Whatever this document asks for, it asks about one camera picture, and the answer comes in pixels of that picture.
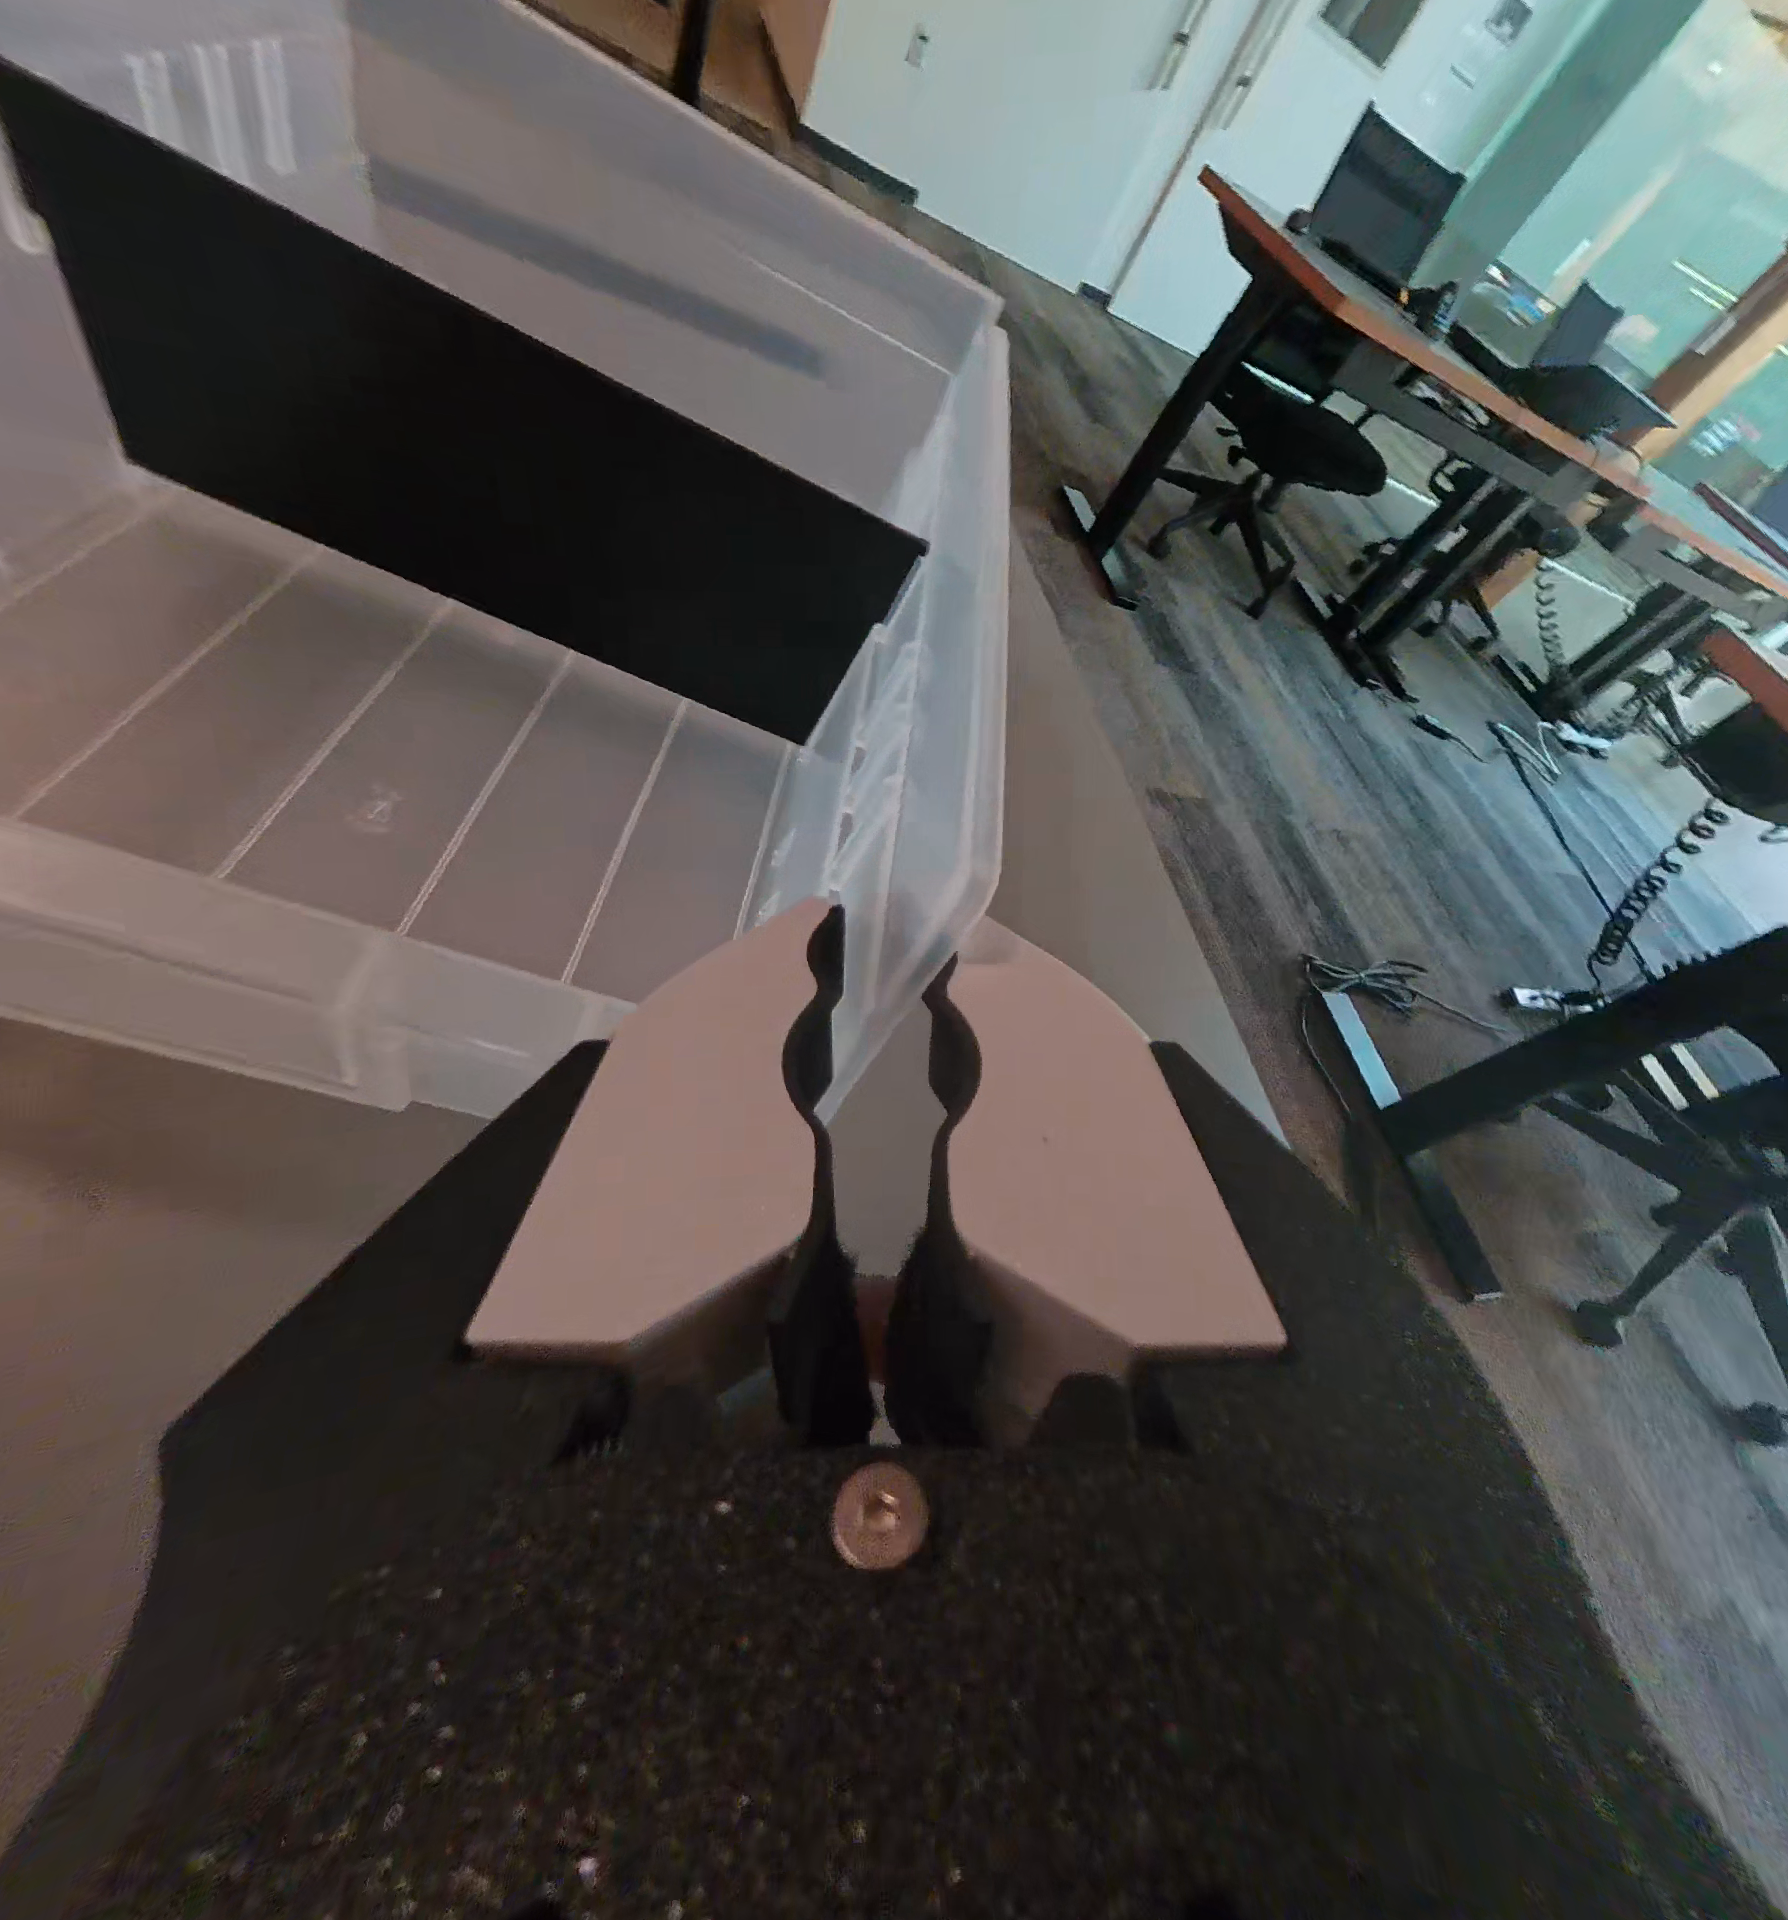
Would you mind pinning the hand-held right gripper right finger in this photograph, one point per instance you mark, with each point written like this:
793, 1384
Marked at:
1105, 1187

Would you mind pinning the black tray divider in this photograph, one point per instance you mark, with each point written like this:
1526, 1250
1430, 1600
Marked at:
460, 449

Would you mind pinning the black laptop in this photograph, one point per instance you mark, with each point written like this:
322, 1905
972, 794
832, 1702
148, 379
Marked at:
1583, 375
1384, 195

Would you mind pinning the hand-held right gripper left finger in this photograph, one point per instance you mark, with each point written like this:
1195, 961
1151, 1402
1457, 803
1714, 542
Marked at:
671, 1187

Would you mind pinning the clear plastic tray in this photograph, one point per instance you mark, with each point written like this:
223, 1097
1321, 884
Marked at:
310, 719

